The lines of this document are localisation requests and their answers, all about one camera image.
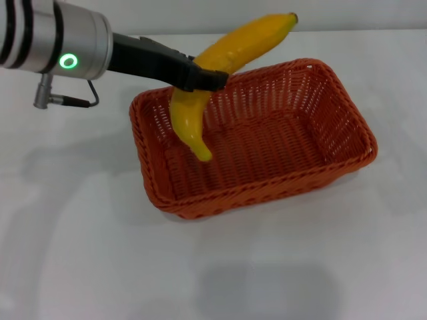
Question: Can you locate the grey left arm connector cable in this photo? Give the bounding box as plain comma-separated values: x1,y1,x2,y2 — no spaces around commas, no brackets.
33,73,100,109

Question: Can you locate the yellow banana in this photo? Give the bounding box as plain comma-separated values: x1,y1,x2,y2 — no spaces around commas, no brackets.
169,12,299,163

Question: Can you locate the orange woven plastic basket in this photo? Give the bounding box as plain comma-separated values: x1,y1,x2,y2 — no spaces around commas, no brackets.
129,58,380,221

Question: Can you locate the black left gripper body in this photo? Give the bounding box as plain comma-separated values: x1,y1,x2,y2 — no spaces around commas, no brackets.
107,32,195,89

